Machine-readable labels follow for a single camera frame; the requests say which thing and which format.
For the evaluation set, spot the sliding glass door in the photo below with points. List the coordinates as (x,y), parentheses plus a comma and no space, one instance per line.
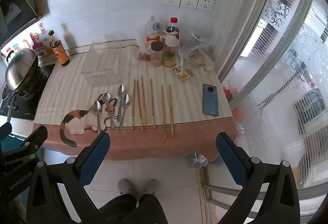
(271,72)

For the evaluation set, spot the brown sauce bottle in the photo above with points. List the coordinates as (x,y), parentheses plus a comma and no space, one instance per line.
(60,52)

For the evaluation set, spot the wooden chopstick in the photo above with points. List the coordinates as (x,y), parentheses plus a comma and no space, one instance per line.
(143,99)
(133,103)
(139,105)
(152,103)

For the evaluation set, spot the clear plastic bag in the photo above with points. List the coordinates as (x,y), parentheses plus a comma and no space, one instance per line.
(197,47)

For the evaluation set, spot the black gas stove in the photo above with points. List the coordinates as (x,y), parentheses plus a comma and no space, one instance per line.
(30,103)

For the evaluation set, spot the steel spoon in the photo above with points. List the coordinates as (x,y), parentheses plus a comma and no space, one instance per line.
(106,97)
(121,90)
(125,101)
(97,107)

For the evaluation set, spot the clear bag with yellow contents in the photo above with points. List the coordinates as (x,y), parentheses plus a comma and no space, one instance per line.
(170,47)

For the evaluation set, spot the grey metal clamp bar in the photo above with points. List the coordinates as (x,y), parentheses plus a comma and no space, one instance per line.
(210,99)

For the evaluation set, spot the person's left leg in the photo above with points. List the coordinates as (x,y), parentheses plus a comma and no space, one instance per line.
(120,210)

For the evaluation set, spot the steel wok lid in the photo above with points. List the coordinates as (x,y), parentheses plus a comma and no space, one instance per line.
(21,70)

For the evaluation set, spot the grey slipper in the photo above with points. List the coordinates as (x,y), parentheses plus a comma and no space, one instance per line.
(125,185)
(151,185)

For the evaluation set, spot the reddish brown food packet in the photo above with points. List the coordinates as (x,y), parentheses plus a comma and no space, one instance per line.
(144,56)

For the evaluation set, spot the dark bottle red cap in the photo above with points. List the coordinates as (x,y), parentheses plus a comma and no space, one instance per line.
(174,21)

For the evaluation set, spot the person's leg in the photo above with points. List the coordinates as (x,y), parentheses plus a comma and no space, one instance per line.
(152,210)
(120,210)

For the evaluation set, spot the teal cabinet front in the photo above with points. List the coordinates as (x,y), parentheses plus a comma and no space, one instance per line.
(19,137)

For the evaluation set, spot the small red white packet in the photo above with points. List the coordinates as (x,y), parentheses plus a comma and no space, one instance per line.
(182,72)

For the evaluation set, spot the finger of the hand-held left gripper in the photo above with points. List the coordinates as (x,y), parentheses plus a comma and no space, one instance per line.
(5,131)
(34,139)

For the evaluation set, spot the cartoon wall stickers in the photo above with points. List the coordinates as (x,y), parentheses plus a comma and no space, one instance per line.
(37,42)

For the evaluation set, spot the cat print table cover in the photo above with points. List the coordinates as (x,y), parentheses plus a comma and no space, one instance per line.
(184,96)

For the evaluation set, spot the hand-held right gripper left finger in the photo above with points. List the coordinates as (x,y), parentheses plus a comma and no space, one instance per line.
(94,158)

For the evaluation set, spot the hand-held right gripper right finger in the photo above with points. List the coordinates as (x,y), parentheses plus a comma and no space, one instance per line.
(230,160)

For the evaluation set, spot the range hood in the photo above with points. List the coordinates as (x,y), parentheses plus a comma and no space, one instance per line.
(12,8)

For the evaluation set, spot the clear plastic container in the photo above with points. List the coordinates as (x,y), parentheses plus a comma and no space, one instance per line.
(102,60)

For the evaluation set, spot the person's right leg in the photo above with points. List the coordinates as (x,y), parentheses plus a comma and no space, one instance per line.
(152,210)

